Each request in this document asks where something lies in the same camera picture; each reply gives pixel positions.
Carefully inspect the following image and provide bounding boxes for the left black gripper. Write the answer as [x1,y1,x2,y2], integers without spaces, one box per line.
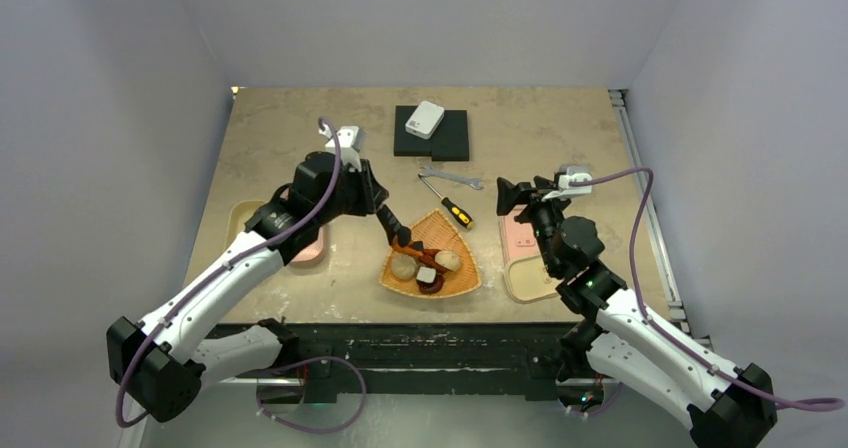
[315,157,387,225]

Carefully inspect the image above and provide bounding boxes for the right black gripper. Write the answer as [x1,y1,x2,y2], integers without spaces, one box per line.
[497,175,575,275]

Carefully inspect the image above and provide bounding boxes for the black metal tongs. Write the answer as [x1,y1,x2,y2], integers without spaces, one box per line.
[376,205,424,253]

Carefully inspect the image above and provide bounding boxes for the beige steamed bun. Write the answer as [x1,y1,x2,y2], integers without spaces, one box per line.
[389,254,418,281]
[434,250,462,272]

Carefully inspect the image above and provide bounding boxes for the orange fried chicken piece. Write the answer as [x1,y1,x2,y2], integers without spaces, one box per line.
[390,237,439,265]

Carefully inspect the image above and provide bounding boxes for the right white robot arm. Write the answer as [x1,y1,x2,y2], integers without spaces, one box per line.
[496,173,778,447]

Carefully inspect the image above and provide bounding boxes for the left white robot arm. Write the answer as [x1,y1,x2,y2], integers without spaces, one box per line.
[107,152,412,428]

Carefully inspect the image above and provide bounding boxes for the pink lunch box lid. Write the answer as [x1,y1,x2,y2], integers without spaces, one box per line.
[498,205,540,264]

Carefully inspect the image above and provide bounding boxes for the pink lunch box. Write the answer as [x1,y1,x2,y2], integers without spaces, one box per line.
[288,227,327,268]

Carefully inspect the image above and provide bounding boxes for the beige lunch box lid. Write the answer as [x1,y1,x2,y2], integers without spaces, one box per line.
[503,255,559,304]

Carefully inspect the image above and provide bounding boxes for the white small box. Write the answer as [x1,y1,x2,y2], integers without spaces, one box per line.
[404,100,445,140]

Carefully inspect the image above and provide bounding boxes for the beige lunch box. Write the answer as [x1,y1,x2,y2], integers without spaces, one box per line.
[224,200,266,248]

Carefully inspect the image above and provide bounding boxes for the white black sushi piece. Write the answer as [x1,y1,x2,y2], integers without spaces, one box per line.
[415,266,439,285]

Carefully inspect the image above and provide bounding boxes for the woven bamboo basket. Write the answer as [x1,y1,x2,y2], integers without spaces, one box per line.
[379,209,482,299]

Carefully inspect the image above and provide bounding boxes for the yellow black screwdriver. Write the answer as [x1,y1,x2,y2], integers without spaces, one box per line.
[418,175,474,229]

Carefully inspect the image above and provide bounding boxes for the silver wrench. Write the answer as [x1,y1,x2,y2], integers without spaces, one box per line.
[419,166,484,190]

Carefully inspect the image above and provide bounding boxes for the dark red round food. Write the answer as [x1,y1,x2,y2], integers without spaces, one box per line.
[416,274,445,295]

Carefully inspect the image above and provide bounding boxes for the black foam block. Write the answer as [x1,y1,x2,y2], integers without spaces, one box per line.
[393,105,471,162]

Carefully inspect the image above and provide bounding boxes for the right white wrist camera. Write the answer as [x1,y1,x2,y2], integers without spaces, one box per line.
[542,165,593,201]

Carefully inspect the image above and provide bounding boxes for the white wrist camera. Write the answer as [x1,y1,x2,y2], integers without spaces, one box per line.
[542,165,593,201]
[336,126,367,172]

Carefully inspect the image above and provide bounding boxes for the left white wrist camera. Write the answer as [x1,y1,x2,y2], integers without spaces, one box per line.
[336,126,367,172]

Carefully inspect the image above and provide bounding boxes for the aluminium rail right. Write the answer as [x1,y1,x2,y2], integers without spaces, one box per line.
[608,88,694,340]

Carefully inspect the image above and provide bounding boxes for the black table front frame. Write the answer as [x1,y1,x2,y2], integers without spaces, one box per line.
[236,322,618,409]

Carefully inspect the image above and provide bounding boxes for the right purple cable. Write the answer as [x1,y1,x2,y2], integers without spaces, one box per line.
[563,167,846,420]

